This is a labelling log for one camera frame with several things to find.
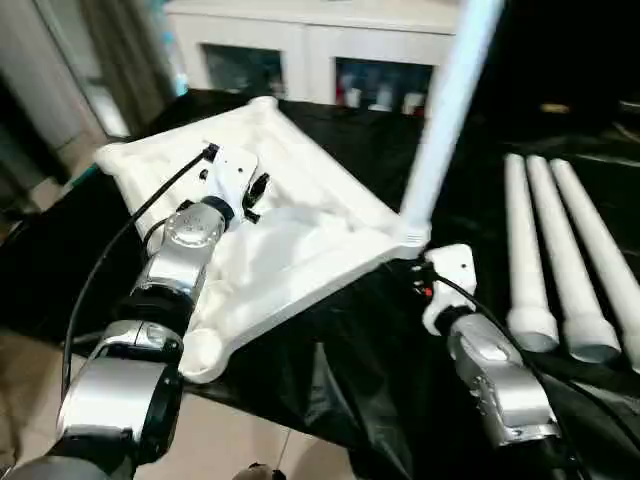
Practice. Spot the white plastic table leg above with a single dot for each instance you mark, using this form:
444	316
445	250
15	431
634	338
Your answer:
565	250
525	240
600	240
450	115

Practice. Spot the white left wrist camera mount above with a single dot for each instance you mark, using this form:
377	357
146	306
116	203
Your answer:
232	172

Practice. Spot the black backdrop cloth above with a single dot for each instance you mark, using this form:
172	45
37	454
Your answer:
560	50

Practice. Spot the small brown rounded object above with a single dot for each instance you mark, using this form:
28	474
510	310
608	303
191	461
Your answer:
265	472

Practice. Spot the blue white printed mug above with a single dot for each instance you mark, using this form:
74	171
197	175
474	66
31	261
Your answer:
385	100

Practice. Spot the glass sliding door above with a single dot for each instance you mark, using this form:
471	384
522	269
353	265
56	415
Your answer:
75	65

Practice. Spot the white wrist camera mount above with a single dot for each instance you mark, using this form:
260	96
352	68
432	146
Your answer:
232	172
452	270

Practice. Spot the white plastic table top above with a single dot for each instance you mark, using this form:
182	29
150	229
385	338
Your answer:
300	250

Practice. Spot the small tan label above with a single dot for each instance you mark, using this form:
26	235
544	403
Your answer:
555	108

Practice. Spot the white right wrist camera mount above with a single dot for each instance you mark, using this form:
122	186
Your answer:
452	270

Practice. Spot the white can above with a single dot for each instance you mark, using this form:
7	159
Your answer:
356	98

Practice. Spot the white ceramic cup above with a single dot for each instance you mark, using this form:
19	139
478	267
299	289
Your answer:
416	104

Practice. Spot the white glass-door cabinet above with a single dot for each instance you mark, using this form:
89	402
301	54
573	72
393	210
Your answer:
300	30

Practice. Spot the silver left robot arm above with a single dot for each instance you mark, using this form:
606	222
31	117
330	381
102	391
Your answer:
120	390

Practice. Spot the black mat cloth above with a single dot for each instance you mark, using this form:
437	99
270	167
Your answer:
350	150

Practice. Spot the grey curtain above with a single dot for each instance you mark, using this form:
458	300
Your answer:
130	65

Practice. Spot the teal white patterned banner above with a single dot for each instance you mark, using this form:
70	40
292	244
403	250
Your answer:
176	60

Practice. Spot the red bottle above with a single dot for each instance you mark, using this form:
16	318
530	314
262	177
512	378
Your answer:
344	90

